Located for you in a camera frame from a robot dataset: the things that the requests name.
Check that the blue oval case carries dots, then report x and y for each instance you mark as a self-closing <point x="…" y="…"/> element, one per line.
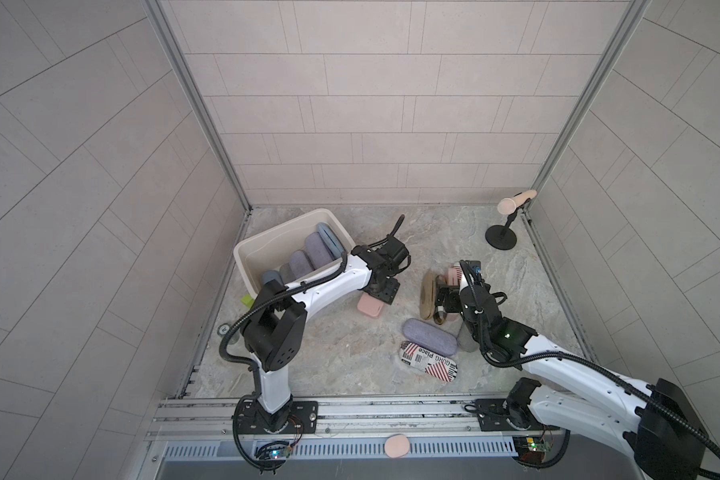
<point x="272" y="275"/>

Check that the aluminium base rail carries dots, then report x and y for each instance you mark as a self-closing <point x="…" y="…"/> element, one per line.
<point x="382" y="416"/>

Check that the purple case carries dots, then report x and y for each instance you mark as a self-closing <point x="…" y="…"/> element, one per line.
<point x="430" y="337"/>
<point x="317" y="252"/>

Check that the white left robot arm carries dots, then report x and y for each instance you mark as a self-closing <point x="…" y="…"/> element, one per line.
<point x="269" y="336"/>

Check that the flag newspaper case front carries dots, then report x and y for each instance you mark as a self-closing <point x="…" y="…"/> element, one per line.
<point x="424" y="360"/>

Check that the pink microphone on black stand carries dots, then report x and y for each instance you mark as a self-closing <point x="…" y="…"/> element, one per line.
<point x="501" y="236"/>

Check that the left circuit board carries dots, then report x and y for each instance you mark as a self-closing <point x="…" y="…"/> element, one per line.
<point x="274" y="451"/>

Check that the circuit board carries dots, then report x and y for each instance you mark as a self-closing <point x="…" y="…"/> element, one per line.
<point x="532" y="449"/>
<point x="274" y="451"/>

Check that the light blue case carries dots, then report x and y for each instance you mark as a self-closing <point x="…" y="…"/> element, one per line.
<point x="330" y="240"/>

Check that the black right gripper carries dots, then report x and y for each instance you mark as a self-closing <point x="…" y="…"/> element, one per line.
<point x="460" y="288"/>

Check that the pink oval pad on rail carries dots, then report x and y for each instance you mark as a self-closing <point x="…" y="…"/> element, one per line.
<point x="397" y="446"/>

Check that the plaid brown case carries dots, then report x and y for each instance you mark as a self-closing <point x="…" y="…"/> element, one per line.
<point x="442" y="290"/>

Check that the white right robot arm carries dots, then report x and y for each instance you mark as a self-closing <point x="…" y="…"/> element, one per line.
<point x="654" y="423"/>

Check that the dark grey oval case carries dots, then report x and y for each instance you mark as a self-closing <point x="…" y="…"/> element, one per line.
<point x="286" y="273"/>

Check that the grey oval case right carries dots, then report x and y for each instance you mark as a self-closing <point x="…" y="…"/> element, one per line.
<point x="465" y="340"/>

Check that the lilac case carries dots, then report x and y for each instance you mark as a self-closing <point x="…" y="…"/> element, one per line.
<point x="300" y="265"/>

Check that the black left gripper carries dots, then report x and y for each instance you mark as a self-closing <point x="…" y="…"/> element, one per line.
<point x="390" y="292"/>

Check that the cream plastic storage box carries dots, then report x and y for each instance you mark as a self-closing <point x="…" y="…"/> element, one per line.
<point x="272" y="248"/>

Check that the green small cube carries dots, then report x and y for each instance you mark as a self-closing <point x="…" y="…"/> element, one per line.
<point x="247" y="300"/>

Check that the beige case middle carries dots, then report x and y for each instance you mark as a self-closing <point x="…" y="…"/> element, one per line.
<point x="428" y="294"/>

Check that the right circuit board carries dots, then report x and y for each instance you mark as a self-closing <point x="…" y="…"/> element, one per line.
<point x="532" y="449"/>

